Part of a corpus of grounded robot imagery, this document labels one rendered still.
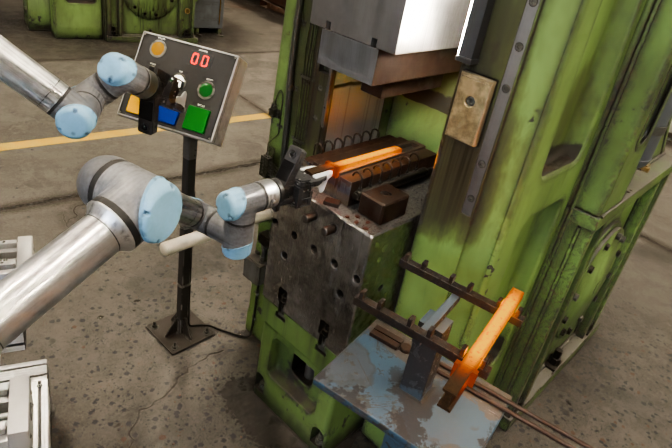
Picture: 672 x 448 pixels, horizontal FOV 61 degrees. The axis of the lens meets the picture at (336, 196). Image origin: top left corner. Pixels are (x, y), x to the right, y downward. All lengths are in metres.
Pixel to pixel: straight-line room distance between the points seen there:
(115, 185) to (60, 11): 5.20
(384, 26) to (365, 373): 0.84
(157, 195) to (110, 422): 1.27
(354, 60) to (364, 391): 0.82
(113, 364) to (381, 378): 1.23
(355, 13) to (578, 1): 0.52
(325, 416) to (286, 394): 0.19
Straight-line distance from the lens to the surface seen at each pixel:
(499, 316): 1.30
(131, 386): 2.29
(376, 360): 1.49
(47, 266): 1.03
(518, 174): 1.45
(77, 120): 1.32
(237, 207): 1.35
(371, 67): 1.46
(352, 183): 1.57
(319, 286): 1.70
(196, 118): 1.80
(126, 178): 1.10
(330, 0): 1.54
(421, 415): 1.40
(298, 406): 2.06
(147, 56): 1.94
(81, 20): 6.30
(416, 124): 1.99
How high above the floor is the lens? 1.69
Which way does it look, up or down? 28 degrees down
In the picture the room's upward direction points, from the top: 11 degrees clockwise
